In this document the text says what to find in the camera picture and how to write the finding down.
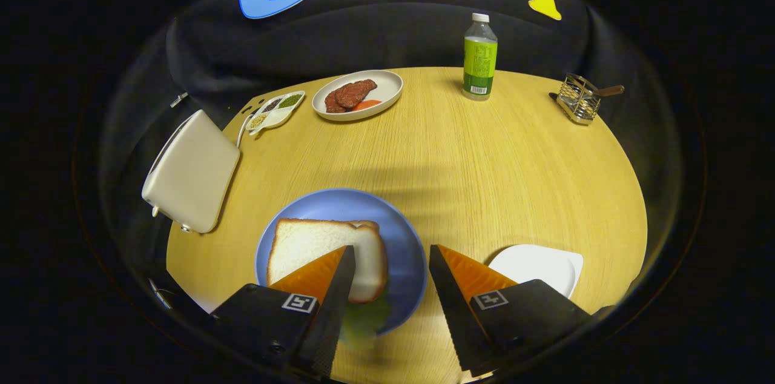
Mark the white round plate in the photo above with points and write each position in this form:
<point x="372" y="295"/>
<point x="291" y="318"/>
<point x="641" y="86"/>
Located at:
<point x="387" y="90"/>

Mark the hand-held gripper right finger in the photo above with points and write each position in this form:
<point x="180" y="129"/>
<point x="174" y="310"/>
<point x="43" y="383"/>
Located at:
<point x="451" y="305"/>

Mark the white divided condiment dish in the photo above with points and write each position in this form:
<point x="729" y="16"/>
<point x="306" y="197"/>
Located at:
<point x="273" y="119"/>

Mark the green lettuce leaf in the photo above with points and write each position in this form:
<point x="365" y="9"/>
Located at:
<point x="366" y="320"/>

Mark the brown meat slice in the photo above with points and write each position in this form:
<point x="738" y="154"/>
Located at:
<point x="356" y="92"/>
<point x="332" y="104"/>

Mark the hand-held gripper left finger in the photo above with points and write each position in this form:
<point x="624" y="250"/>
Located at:
<point x="333" y="317"/>

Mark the white square plate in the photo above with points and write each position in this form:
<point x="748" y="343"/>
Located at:
<point x="539" y="266"/>

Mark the red tomato slice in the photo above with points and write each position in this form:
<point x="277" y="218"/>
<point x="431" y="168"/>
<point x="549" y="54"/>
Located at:
<point x="368" y="104"/>

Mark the silver clip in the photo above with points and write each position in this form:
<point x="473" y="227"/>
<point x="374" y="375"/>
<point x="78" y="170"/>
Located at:
<point x="178" y="99"/>

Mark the white toaster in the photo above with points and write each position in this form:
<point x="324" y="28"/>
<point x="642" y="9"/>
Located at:
<point x="194" y="172"/>

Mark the green label drink bottle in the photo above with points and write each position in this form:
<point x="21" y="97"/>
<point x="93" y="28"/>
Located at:
<point x="480" y="63"/>

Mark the white bread slice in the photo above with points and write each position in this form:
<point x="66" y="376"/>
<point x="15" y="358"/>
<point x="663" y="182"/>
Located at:
<point x="315" y="241"/>

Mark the blue round plate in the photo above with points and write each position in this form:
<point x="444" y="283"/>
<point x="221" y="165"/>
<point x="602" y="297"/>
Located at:
<point x="339" y="205"/>

